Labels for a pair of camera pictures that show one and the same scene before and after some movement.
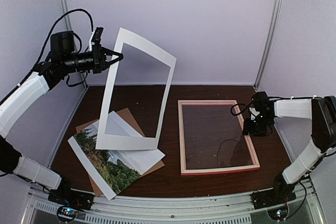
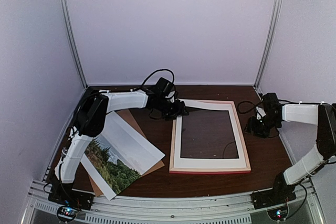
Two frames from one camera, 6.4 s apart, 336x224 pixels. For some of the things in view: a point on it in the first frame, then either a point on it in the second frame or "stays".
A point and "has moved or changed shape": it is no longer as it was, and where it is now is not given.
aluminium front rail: (226, 207) stays
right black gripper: (248, 128) stays
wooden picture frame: (185, 171) to (176, 170)
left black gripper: (100, 62) to (179, 110)
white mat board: (137, 142) to (229, 162)
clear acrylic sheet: (213, 137) has moved or changed shape
